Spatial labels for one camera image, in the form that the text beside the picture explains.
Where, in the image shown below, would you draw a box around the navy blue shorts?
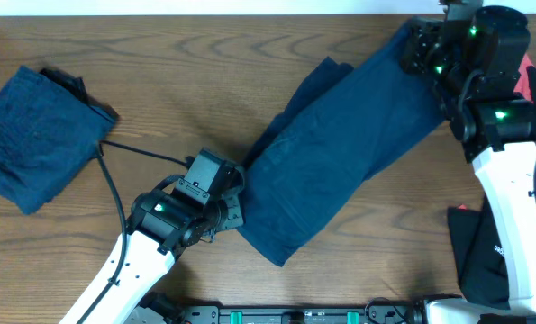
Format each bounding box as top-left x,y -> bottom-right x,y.
238,24 -> 443,266

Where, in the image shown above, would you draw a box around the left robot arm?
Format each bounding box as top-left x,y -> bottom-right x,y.
62,162 -> 245,323

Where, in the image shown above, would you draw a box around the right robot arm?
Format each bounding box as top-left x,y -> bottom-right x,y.
400,1 -> 536,323

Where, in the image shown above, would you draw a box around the red garment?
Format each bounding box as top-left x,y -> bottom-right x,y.
513,54 -> 533,102

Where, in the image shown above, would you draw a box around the folded black garment underneath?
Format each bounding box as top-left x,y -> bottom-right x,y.
40,67 -> 111,114

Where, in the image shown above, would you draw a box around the folded navy blue garment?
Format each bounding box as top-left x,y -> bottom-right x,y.
0,66 -> 119,214

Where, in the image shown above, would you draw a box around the black garment with logo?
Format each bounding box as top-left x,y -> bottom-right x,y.
448,66 -> 536,316

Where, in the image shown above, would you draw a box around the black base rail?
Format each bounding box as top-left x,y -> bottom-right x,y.
132,292 -> 424,324

